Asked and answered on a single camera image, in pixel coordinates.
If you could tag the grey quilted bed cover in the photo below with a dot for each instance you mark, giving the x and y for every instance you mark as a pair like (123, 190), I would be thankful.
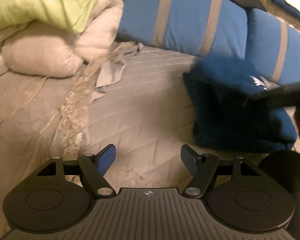
(148, 116)

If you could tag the blue pillow, grey stripes, right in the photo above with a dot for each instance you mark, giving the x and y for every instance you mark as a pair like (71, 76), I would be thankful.
(273, 48)

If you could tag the blue t-shirt with logo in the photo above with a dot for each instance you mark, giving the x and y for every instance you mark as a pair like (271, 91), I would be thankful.
(219, 88)

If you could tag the lime green blanket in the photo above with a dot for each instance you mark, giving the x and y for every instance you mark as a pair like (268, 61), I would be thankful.
(70, 15)

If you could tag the beige quilted comforter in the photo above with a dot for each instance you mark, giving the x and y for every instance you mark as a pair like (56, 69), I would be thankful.
(38, 48)

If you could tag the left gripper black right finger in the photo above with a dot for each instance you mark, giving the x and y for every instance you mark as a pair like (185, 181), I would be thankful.
(202, 168)

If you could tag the blue pillow, grey stripes, left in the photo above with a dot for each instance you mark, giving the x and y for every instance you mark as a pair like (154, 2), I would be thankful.
(195, 27)

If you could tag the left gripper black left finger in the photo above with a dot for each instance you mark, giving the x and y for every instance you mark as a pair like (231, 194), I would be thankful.
(93, 168)

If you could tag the blue pillow, grey stripes, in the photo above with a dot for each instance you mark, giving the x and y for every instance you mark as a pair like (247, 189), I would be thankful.
(195, 27)
(273, 48)

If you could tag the grey crumpled cloth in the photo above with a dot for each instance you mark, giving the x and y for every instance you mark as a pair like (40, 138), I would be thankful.
(111, 72)

